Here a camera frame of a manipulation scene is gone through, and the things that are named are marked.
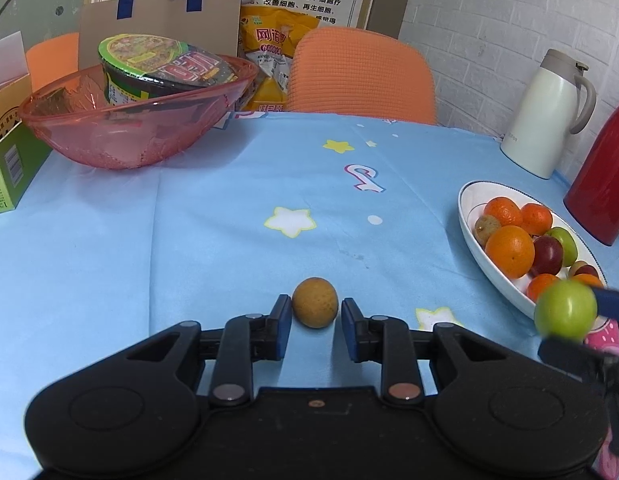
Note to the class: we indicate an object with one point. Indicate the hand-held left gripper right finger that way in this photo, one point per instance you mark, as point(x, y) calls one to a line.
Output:
point(350, 330)

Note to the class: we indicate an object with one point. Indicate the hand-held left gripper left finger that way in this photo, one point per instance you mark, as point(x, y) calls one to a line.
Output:
point(282, 330)

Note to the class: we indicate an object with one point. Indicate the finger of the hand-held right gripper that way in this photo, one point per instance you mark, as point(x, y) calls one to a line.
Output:
point(574, 355)
point(612, 302)

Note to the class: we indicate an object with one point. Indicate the large orange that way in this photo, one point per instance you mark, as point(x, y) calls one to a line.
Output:
point(512, 252)
point(589, 281)

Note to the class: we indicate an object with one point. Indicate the brown longan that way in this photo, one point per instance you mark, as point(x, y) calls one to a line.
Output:
point(487, 227)
point(315, 302)

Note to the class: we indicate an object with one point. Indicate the green jujube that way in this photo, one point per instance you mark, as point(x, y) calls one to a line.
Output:
point(564, 310)
point(567, 240)

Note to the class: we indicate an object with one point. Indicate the small mandarin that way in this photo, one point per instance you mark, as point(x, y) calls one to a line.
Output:
point(537, 217)
point(542, 285)
point(504, 210)

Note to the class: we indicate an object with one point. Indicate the white plate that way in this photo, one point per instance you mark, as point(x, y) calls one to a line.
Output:
point(468, 205)

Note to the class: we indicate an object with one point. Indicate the red thermos jug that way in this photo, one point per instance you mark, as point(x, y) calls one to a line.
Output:
point(604, 185)

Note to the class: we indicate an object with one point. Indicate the blue printed tablecloth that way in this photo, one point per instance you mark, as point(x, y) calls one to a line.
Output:
point(189, 235)

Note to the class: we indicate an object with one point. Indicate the white thermos jug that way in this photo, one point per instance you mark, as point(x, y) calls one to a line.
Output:
point(539, 120)

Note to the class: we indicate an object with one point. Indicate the orange chair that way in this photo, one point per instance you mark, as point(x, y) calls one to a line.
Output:
point(54, 60)
point(359, 75)

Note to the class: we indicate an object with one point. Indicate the pink plastic bowl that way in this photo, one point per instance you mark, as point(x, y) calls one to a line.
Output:
point(114, 135)

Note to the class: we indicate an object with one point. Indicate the yellow plastic bag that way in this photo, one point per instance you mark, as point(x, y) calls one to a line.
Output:
point(269, 35)

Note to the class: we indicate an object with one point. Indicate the instant noodle cup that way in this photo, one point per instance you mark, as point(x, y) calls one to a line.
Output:
point(154, 55)

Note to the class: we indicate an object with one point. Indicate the green carton box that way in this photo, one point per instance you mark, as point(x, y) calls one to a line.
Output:
point(9, 175)

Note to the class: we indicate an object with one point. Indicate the cardboard box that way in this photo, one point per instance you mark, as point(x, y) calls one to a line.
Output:
point(154, 17)

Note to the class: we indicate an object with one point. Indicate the white paper card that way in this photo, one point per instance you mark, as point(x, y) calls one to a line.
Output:
point(9, 55)

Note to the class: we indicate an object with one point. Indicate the glass panel with cat outline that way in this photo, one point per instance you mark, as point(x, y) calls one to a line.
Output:
point(29, 0)

